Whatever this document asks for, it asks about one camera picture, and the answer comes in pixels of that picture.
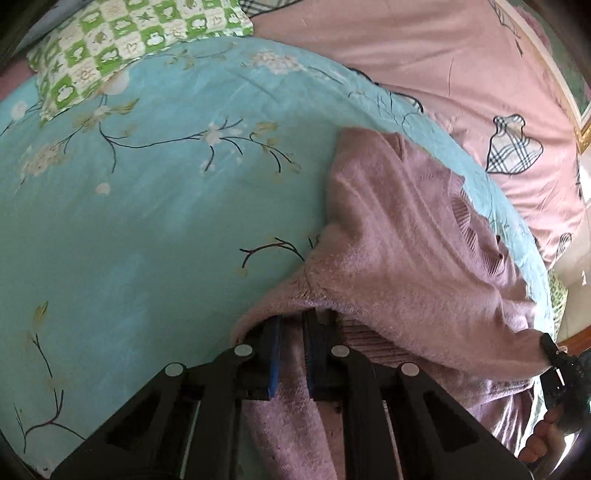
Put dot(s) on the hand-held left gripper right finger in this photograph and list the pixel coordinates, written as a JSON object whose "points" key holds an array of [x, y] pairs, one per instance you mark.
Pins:
{"points": [[310, 374]]}

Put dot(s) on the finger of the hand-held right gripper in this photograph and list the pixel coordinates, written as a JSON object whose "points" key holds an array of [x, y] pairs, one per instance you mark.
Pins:
{"points": [[550, 350]]}

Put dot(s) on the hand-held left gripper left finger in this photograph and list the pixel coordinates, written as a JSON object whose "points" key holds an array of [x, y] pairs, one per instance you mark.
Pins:
{"points": [[274, 362]]}

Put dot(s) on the mauve knit sweater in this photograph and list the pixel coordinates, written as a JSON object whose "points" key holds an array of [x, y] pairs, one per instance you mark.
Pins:
{"points": [[406, 258]]}

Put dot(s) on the person's right hand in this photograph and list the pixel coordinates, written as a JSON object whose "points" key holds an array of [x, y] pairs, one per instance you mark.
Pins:
{"points": [[542, 441]]}

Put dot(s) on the teal floral blanket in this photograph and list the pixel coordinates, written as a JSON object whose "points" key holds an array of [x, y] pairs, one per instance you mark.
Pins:
{"points": [[138, 221]]}

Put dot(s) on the gold framed floral headboard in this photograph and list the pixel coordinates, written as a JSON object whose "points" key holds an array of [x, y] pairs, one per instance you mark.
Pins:
{"points": [[561, 78]]}

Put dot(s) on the pink quilt with plaid hearts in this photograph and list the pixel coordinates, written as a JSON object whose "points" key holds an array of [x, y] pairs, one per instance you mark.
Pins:
{"points": [[466, 69]]}

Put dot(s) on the green checkered pillow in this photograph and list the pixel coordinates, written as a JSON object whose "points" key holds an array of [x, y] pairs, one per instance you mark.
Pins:
{"points": [[124, 41]]}

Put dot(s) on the wooden bed frame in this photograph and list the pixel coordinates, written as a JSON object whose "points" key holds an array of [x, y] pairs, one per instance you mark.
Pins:
{"points": [[577, 340]]}

